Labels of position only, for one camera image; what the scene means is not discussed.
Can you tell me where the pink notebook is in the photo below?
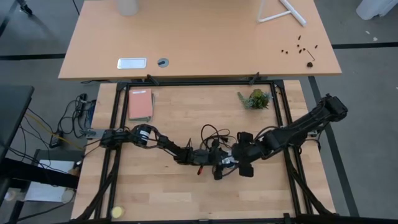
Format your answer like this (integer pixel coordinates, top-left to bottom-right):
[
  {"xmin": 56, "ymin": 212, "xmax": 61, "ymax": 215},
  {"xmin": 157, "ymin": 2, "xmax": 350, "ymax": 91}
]
[{"xmin": 127, "ymin": 88, "xmax": 155, "ymax": 122}]

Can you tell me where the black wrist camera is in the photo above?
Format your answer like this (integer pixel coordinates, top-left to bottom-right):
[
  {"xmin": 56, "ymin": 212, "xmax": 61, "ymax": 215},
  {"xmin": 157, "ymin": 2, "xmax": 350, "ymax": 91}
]
[
  {"xmin": 194, "ymin": 149, "xmax": 212, "ymax": 164},
  {"xmin": 234, "ymin": 143, "xmax": 259, "ymax": 162}
]

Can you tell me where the black lamp power cord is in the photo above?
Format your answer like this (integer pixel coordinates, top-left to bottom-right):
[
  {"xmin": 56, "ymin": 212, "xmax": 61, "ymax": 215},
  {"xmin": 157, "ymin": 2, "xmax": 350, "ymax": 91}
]
[{"xmin": 200, "ymin": 123, "xmax": 238, "ymax": 150}]

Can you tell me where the small yellow candle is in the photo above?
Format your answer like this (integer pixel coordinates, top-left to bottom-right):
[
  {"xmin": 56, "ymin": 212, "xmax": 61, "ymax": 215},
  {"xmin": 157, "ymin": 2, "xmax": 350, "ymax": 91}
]
[{"xmin": 111, "ymin": 205, "xmax": 126, "ymax": 219}]

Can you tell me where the black stand leg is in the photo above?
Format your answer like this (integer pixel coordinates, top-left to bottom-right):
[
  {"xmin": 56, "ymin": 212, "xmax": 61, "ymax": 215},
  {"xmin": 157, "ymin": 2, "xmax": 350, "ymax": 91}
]
[{"xmin": 14, "ymin": 0, "xmax": 34, "ymax": 16}]

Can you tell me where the clear plastic cup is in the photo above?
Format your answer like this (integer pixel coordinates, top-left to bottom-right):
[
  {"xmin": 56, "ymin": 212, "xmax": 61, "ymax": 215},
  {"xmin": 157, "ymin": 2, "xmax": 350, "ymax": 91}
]
[{"xmin": 61, "ymin": 189, "xmax": 75, "ymax": 205}]

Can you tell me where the white rectangular desk plate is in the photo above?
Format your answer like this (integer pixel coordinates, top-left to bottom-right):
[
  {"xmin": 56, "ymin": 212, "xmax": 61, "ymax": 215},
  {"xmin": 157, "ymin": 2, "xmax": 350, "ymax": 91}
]
[{"xmin": 116, "ymin": 57, "xmax": 147, "ymax": 70}]

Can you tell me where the yellow cable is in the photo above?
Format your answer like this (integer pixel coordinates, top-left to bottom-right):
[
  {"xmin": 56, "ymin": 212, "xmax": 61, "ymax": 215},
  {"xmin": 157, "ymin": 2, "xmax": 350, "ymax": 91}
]
[{"xmin": 25, "ymin": 112, "xmax": 83, "ymax": 151}]

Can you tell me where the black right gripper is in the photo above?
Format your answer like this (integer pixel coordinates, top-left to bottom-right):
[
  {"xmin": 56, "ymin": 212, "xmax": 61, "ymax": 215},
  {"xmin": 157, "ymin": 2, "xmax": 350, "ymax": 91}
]
[{"xmin": 231, "ymin": 131, "xmax": 267, "ymax": 179}]

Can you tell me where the black side table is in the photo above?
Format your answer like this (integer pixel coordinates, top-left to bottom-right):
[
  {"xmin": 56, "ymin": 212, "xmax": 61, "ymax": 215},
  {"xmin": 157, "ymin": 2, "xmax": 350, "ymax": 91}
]
[{"xmin": 0, "ymin": 85, "xmax": 79, "ymax": 224}]

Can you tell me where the black power adapter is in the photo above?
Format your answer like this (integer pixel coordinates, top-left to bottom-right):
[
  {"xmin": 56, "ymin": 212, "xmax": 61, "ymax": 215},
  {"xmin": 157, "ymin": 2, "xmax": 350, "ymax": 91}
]
[{"xmin": 49, "ymin": 132, "xmax": 65, "ymax": 149}]

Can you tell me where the black power strip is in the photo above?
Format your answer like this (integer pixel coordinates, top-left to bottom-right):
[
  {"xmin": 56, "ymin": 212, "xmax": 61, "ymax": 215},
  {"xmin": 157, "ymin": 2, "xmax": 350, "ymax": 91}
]
[{"xmin": 74, "ymin": 92, "xmax": 88, "ymax": 118}]

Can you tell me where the white triangular frame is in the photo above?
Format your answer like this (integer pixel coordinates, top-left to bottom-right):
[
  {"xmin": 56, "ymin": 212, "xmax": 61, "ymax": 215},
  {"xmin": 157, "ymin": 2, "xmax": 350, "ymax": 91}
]
[{"xmin": 256, "ymin": 0, "xmax": 308, "ymax": 27}]

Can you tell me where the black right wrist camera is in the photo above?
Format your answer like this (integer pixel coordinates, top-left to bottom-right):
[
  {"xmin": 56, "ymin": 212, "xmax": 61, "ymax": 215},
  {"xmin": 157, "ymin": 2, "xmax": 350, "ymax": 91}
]
[{"xmin": 234, "ymin": 143, "xmax": 259, "ymax": 162}]

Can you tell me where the white bag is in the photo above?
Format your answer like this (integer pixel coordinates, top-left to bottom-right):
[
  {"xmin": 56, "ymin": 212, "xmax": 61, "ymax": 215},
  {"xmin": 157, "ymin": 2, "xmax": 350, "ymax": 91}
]
[{"xmin": 356, "ymin": 0, "xmax": 398, "ymax": 21}]

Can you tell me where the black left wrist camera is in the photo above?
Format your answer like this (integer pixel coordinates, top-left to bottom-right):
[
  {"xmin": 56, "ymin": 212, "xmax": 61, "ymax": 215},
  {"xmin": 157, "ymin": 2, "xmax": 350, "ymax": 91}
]
[{"xmin": 194, "ymin": 149, "xmax": 212, "ymax": 164}]

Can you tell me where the white cylinder container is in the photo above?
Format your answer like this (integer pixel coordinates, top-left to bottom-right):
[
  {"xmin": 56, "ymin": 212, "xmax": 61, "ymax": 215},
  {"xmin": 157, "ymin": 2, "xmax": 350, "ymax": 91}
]
[{"xmin": 115, "ymin": 0, "xmax": 139, "ymax": 17}]

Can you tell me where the white board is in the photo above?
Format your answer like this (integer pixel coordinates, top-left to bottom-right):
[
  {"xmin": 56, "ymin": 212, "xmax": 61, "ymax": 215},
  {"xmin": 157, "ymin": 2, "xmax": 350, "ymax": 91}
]
[{"xmin": 24, "ymin": 159, "xmax": 77, "ymax": 203}]

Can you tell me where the light wooden desk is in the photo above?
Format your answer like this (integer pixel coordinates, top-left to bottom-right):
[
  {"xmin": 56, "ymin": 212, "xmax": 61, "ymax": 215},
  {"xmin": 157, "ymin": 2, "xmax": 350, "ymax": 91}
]
[{"xmin": 57, "ymin": 0, "xmax": 343, "ymax": 82}]

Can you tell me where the black aluminium frame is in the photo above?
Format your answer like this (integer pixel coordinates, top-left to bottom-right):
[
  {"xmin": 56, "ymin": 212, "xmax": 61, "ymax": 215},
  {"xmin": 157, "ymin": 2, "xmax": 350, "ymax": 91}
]
[{"xmin": 70, "ymin": 79, "xmax": 338, "ymax": 224}]

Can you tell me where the potted green succulent plant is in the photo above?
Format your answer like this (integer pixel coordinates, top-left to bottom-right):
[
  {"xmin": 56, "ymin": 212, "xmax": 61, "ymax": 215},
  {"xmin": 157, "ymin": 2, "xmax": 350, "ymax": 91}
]
[{"xmin": 237, "ymin": 88, "xmax": 274, "ymax": 110}]

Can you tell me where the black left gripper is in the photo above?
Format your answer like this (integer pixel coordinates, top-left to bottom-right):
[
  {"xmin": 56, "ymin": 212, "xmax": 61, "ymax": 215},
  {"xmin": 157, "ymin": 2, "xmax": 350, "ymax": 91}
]
[{"xmin": 174, "ymin": 139, "xmax": 224, "ymax": 181}]

